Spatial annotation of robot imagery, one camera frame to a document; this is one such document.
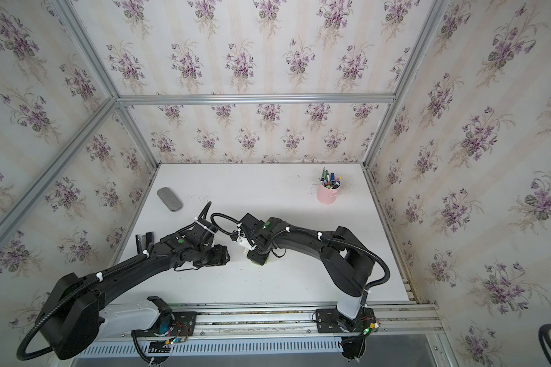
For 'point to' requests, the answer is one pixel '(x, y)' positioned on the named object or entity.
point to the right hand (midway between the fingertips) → (260, 254)
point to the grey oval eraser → (170, 199)
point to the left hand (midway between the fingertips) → (225, 259)
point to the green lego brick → (267, 261)
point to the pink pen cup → (326, 195)
